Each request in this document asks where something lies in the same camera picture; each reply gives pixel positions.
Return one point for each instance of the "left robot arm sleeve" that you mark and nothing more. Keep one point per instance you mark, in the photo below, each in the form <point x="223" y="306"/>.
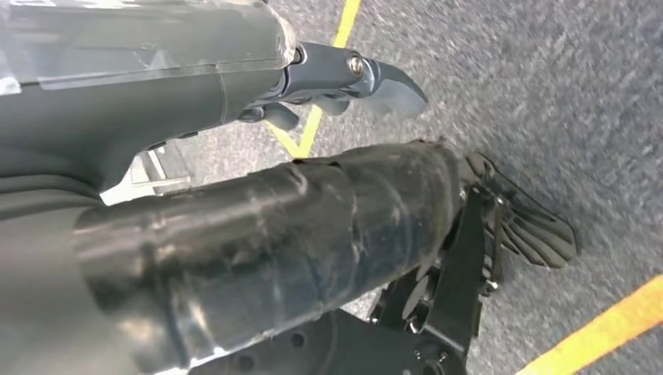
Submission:
<point x="31" y="269"/>

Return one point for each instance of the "yellow floor tape square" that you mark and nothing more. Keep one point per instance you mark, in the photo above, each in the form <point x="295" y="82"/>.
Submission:
<point x="611" y="326"/>
<point x="343" y="23"/>

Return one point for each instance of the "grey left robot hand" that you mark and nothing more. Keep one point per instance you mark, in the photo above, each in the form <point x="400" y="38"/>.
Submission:
<point x="129" y="103"/>

